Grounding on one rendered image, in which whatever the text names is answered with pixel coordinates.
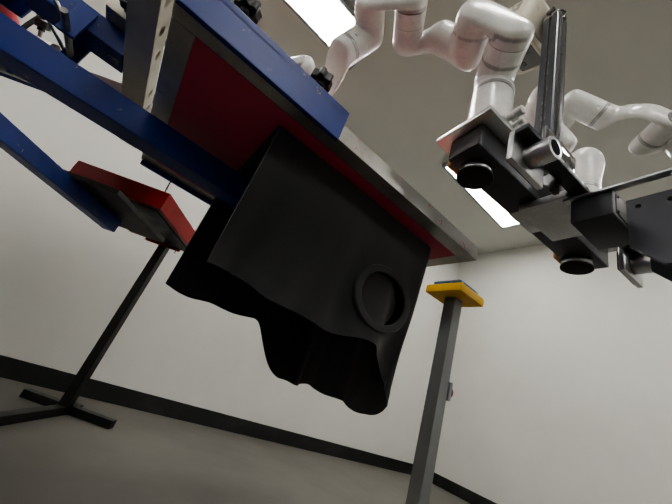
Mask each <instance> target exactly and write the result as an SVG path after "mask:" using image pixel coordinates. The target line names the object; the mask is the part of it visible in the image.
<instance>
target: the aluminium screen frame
mask: <svg viewBox="0 0 672 504"><path fill-rule="evenodd" d="M195 36H196V37H197V38H198V39H199V40H201V41H202V42H203V43H204V44H205V45H207V46H208V47H209V48H210V49H211V50H213V51H214V52H215V53H216V54H217V55H218V56H220V57H221V58H222V59H223V60H224V61H226V62H227V63H228V64H229V65H230V66H232V67H233V68H234V69H235V70H236V71H237V72H239V73H240V74H241V75H242V76H243V77H245V78H246V79H247V80H248V81H249V82H250V83H252V84H253V85H254V86H255V87H256V88H258V89H259V90H260V91H261V92H262V93H264V94H265V95H266V96H267V97H268V98H269V99H271V100H272V101H273V102H274V103H275V104H277V105H278V106H279V107H280V108H281V109H283V110H284V111H285V112H286V113H287V114H288V115H290V116H291V117H292V118H293V119H294V120H296V121H297V122H298V123H299V124H300V125H301V126H303V127H304V128H305V129H306V130H307V131H309V132H310V133H311V134H312V135H313V136H315V137H316V138H317V139H318V140H319V141H320V142H322V143H323V144H324V145H325V146H326V147H328V148H329V149H330V150H331V151H332V152H334V153H335V154H336V155H337V156H338V157H339V158H341V159H342V160H343V161H344V162H345V163H347V164H348V165H349V166H350V167H351V168H352V169H354V170H355V171H356V172H357V173H358V174H360V175H361V176H362V177H363V178H364V179H366V180H367V181H368V182H369V183H370V184H371V185H373V186H374V187H375V188H376V189H377V190H379V191H380V192H381V193H382V194H383V195H385V196H386V197H387V198H388V199H389V200H390V201H392V202H393V203H394V204H395V205H396V206H398V207H399V208H400V209H401V210H402V211H403V212H405V213H406V214H407V215H408V216H409V217H411V218H412V219H413V220H414V221H415V222H417V223H418V224H419V225H420V226H421V227H422V228H424V229H425V230H426V231H427V232H428V233H430V234H431V235H432V236H433V237H434V238H436V239H437V240H438V241H439V242H440V243H441V244H443V245H444V246H445V247H446V248H447V249H449V250H450V251H451V252H452V253H453V254H454V255H455V256H449V257H443V258H436V259H430V260H428V263H427V267H430V266H438V265H445V264H453V263H460V262H468V261H475V260H477V255H478V247H477V246H476V245H475V244H474V243H473V242H471V241H470V240H469V239H468V238H467V237H466V236H465V235H464V234H463V233H462V232H461V231H459V230H458V229H457V228H456V227H455V226H454V225H453V224H452V223H451V222H450V221H449V220H448V219H446V218H445V217H444V216H443V215H442V214H441V213H440V212H439V211H438V210H437V209H436V208H434V207H433V206H432V205H431V204H430V203H429V202H428V201H427V200H426V199H425V198H424V197H422V196H421V195H420V194H419V193H418V192H417V191H416V190H415V189H414V188H413V187H412V186H410V185H409V184H408V183H407V182H406V181H405V180H404V179H403V178H402V177H401V176H400V175H399V174H397V173H396V172H395V171H394V170H393V169H392V168H391V167H390V166H389V165H388V164H387V163H385V162H384V161H383V160H382V159H381V158H380V157H379V156H378V155H377V154H376V153H375V152H373V151H372V150H371V149H370V148H369V147H368V146H367V145H366V144H365V143H364V142H363V141H361V140H360V139H359V138H358V137H357V136H356V135H355V134H354V133H353V132H352V131H351V130H350V129H348V128H347V127H346V126H344V128H343V130H342V132H341V135H340V137H339V139H338V140H337V141H334V140H333V139H332V138H331V137H330V136H328V135H327V134H326V133H325V132H324V131H323V130H322V129H320V128H319V127H318V126H317V125H316V124H315V123H313V122H312V121H311V120H310V119H309V118H308V117H307V116H305V115H304V114H303V113H302V112H301V111H300V110H299V109H297V108H296V107H295V106H294V105H293V104H292V103H290V102H289V101H288V100H287V99H286V98H285V97H284V96H282V95H281V94H280V93H279V92H278V91H277V90H275V89H274V88H273V87H272V86H271V85H270V84H269V83H267V82H266V81H265V80H264V79H263V78H262V77H260V76H259V75H258V74H257V73H256V72H255V71H254V70H252V69H251V68H250V67H249V66H248V65H247V64H246V63H244V62H243V61H242V60H241V59H240V58H239V57H237V56H236V55H235V54H234V53H233V52H232V51H231V50H229V49H228V48H227V47H226V46H225V45H224V44H222V43H221V42H220V41H219V40H218V39H217V38H216V37H214V36H213V35H212V34H211V33H210V32H209V31H208V30H206V29H205V28H204V27H203V26H202V25H201V24H199V23H198V22H197V21H196V20H195V19H194V18H193V17H191V16H190V15H189V14H188V13H187V12H186V11H184V10H183V9H182V8H181V7H180V6H179V5H178V4H176V3H175V2H174V7H173V12H172V16H171V21H170V26H169V30H168V35H167V40H166V44H165V49H164V54H163V58H162V63H161V68H160V72H159V77H158V82H157V86H156V91H155V96H154V101H153V105H152V110H151V114H152V115H154V116H155V117H157V118H158V119H160V120H161V121H163V122H164V123H166V124H168V121H169V118H170V115H171V112H172V109H173V105H174V102H175V99H176V96H177V93H178V90H179V87H180V83H181V80H182V77H183V74H184V71H185V68H186V64H187V61H188V58H189V55H190V52H191V49H192V45H193V42H194V39H195ZM141 159H143V160H144V161H146V162H148V163H149V164H151V165H153V166H154V167H156V168H158V169H159V170H161V171H163V172H164V173H166V174H168V175H169V176H171V177H173V178H174V179H176V180H178V181H179V182H181V183H183V184H184V185H186V186H188V187H189V188H191V189H193V190H194V191H196V192H198V193H199V194H201V195H203V196H204V197H206V198H208V199H209V200H211V201H213V200H214V199H215V198H214V197H213V196H211V195H210V194H208V193H206V192H205V191H203V190H201V189H200V188H198V187H196V186H195V185H193V184H191V183H190V182H188V181H187V180H185V179H183V178H182V177H180V176H178V175H177V174H175V173H173V172H172V171H170V170H168V169H167V168H165V167H164V166H162V165H160V164H159V163H157V162H156V160H155V159H153V158H151V157H150V156H148V155H146V154H145V153H143V152H142V157H141Z"/></svg>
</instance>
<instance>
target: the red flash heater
mask: <svg viewBox="0 0 672 504"><path fill-rule="evenodd" d="M70 172H73V173H75V174H78V175H81V176H83V177H86V178H89V179H92V180H94V181H97V182H100V183H103V184H105V185H108V186H111V187H113V188H116V189H119V190H120V191H121V192H122V193H123V194H124V195H125V196H126V197H127V198H128V199H129V200H130V202H131V203H132V204H133V205H134V206H135V207H136V208H137V209H138V210H139V211H140V212H141V214H142V215H143V216H144V217H145V218H146V219H147V220H148V221H149V222H150V223H151V224H152V226H153V227H154V228H155V229H156V230H157V231H158V232H159V233H160V234H161V235H162V236H163V238H164V239H165V240H164V242H160V241H157V240H155V239H152V238H149V237H147V236H144V235H141V234H138V233H136V232H133V231H130V230H129V231H130V232H132V233H135V234H137V235H140V236H143V237H146V238H145V240H147V241H150V242H152V243H155V244H158V245H160V246H163V247H166V248H169V249H171V250H174V251H175V250H176V248H177V252H180V250H181V251H184V250H185V249H186V247H187V245H188V243H189V241H190V240H191V238H192V236H193V234H194V233H195V230H194V229H193V227H192V226H191V224H190V223H189V221H188V220H187V218H186V217H185V215H184V214H183V212H182V211H181V209H180V208H179V206H178V205H177V203H176V202H175V200H174V199H173V197H172V196H171V194H170V193H167V192H164V191H161V190H159V189H156V188H153V187H150V186H148V185H145V184H142V183H140V182H137V181H134V180H131V179H129V178H126V177H123V176H120V175H118V174H115V173H112V172H109V171H107V170H104V169H101V168H99V167H96V166H93V165H90V164H88V163H85V162H82V161H78V162H77V163H76V164H75V165H74V166H73V167H72V169H71V170H70Z"/></svg>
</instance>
